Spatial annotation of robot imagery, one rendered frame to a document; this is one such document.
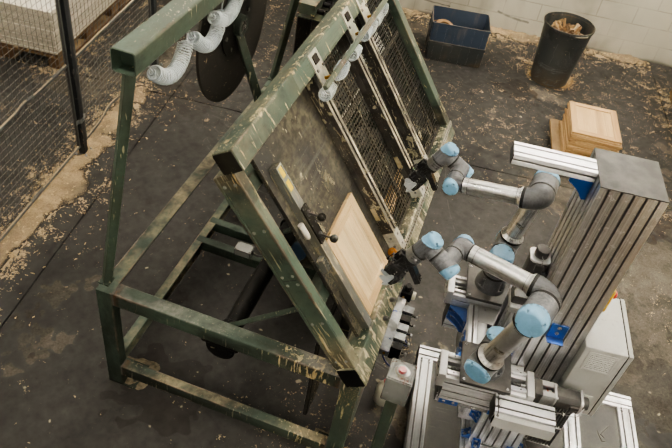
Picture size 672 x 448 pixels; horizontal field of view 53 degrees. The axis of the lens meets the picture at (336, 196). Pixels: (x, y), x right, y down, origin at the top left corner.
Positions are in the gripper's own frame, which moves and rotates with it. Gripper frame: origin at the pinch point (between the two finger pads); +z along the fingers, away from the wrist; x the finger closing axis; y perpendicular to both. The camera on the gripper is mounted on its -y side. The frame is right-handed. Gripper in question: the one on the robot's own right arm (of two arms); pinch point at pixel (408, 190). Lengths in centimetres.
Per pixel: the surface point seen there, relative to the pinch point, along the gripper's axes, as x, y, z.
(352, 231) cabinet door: 24.0, 13.9, 22.2
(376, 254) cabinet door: 17.0, -7.7, 32.2
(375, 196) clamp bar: -0.6, 9.4, 15.3
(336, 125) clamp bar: -4.3, 49.1, -3.8
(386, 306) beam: 38, -23, 39
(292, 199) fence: 51, 55, 3
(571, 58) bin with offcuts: -374, -175, 18
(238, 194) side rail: 73, 78, -4
